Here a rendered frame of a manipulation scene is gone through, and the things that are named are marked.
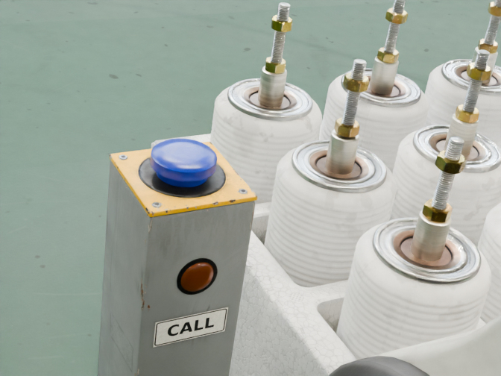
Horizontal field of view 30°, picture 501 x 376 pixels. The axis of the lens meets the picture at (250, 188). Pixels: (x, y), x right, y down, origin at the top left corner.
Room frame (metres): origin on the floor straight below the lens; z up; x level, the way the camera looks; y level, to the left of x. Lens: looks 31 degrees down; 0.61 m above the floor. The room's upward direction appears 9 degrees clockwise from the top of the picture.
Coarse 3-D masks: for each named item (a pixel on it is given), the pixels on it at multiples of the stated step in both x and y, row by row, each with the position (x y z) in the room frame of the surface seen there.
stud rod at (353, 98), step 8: (360, 64) 0.64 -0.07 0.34; (352, 72) 0.64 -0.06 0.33; (360, 72) 0.64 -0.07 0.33; (360, 80) 0.64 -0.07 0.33; (352, 96) 0.64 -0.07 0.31; (352, 104) 0.64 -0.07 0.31; (344, 112) 0.64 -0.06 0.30; (352, 112) 0.64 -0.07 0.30; (344, 120) 0.64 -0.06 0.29; (352, 120) 0.64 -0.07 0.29
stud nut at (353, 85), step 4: (344, 76) 0.65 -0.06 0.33; (348, 76) 0.64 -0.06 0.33; (364, 76) 0.65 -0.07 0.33; (344, 80) 0.64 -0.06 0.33; (348, 80) 0.64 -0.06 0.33; (352, 80) 0.64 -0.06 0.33; (356, 80) 0.64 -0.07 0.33; (364, 80) 0.64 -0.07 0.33; (368, 80) 0.64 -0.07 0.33; (344, 84) 0.64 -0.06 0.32; (348, 84) 0.64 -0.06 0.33; (352, 84) 0.64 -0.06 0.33; (356, 84) 0.64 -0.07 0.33; (360, 84) 0.63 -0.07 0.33; (364, 84) 0.64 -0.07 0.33; (368, 84) 0.64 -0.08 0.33; (348, 88) 0.64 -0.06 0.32; (352, 88) 0.64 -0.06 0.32; (356, 88) 0.64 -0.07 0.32; (360, 88) 0.64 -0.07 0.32; (364, 88) 0.64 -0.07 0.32; (356, 92) 0.64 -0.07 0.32; (360, 92) 0.64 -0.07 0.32
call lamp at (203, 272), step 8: (200, 264) 0.46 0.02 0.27; (208, 264) 0.46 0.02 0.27; (184, 272) 0.46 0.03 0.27; (192, 272) 0.46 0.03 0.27; (200, 272) 0.46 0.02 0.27; (208, 272) 0.46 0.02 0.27; (184, 280) 0.45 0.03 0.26; (192, 280) 0.46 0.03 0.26; (200, 280) 0.46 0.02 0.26; (208, 280) 0.46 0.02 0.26; (184, 288) 0.46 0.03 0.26; (192, 288) 0.46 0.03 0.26; (200, 288) 0.46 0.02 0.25
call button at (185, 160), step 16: (160, 144) 0.50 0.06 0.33; (176, 144) 0.50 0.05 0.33; (192, 144) 0.50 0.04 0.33; (160, 160) 0.48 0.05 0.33; (176, 160) 0.48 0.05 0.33; (192, 160) 0.48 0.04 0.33; (208, 160) 0.49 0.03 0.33; (160, 176) 0.48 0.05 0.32; (176, 176) 0.47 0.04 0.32; (192, 176) 0.47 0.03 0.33; (208, 176) 0.48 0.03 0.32
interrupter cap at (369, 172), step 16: (304, 144) 0.67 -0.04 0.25; (320, 144) 0.67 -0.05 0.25; (304, 160) 0.64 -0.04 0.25; (320, 160) 0.65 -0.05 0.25; (368, 160) 0.66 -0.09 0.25; (304, 176) 0.62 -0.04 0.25; (320, 176) 0.62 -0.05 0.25; (336, 176) 0.63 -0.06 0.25; (352, 176) 0.63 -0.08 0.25; (368, 176) 0.63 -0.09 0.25; (384, 176) 0.63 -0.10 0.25; (352, 192) 0.61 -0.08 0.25
